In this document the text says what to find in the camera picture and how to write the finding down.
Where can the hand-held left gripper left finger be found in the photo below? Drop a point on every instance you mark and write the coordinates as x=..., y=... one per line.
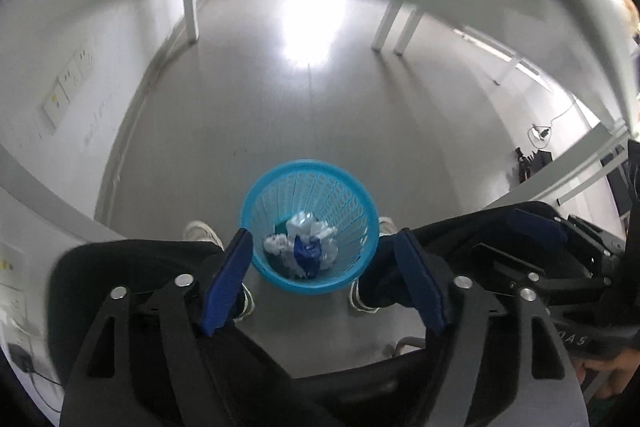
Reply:
x=227, y=282

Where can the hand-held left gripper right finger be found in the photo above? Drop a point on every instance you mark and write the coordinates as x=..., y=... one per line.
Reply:
x=419, y=289

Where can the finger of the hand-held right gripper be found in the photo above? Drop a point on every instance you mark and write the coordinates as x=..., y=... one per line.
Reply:
x=550, y=264
x=537, y=224

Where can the blue wrapper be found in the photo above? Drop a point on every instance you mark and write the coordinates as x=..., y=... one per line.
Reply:
x=305, y=255

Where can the white paper ball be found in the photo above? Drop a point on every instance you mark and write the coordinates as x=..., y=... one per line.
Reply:
x=310, y=226

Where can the blue plastic waste basket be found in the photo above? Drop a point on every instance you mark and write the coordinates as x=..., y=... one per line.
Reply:
x=310, y=187

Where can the person's right forearm green sleeve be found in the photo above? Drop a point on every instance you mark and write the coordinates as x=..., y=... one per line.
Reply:
x=617, y=412

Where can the person's right hand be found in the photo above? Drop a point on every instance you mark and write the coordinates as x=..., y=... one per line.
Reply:
x=625, y=359

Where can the person's left white shoe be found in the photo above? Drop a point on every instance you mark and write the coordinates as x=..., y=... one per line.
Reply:
x=202, y=232

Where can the small white paper scrap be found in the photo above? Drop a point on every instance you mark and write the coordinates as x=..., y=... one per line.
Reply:
x=275, y=247

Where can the black equipment on floor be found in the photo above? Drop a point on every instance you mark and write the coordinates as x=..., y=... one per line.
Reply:
x=531, y=163

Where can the white floor power strip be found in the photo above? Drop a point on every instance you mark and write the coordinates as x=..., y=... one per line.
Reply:
x=542, y=132

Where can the person's left leg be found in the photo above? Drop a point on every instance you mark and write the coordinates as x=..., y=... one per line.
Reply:
x=100, y=262

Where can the white metal desk frame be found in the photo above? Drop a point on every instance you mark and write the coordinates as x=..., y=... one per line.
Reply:
x=565, y=162

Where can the white wall socket plate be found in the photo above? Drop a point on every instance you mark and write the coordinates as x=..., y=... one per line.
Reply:
x=83, y=59
x=55, y=103
x=70, y=80

